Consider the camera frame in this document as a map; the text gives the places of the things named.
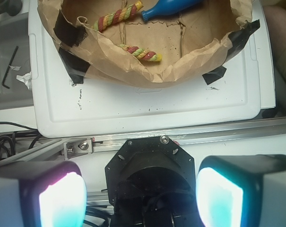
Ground white plastic bin lid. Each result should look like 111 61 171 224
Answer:
28 0 276 138

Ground upper twisted rope toy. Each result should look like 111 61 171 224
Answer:
91 0 144 32

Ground black cables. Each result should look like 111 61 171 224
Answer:
0 119 43 163

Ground lower twisted rope toy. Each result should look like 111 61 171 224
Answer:
119 44 162 62

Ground aluminium extrusion rail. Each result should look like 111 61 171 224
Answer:
0 116 286 164

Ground crumpled white paper scrap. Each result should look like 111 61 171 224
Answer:
16 71 32 90

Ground blue plastic bottle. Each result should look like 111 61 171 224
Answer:
141 0 202 22

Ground brown paper bag liner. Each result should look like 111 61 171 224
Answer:
37 0 252 88

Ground black hex key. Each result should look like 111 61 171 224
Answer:
1 46 19 89

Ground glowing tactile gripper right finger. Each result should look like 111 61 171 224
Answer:
196 154 286 227

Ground twisted rope toy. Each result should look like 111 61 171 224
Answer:
119 44 162 62
91 0 144 32

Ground metal corner bracket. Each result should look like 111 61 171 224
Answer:
63 138 93 160

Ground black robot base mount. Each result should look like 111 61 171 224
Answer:
104 136 202 227

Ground grey plastic tray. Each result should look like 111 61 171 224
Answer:
0 13 33 110

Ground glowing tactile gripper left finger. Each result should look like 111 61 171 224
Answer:
0 161 87 227

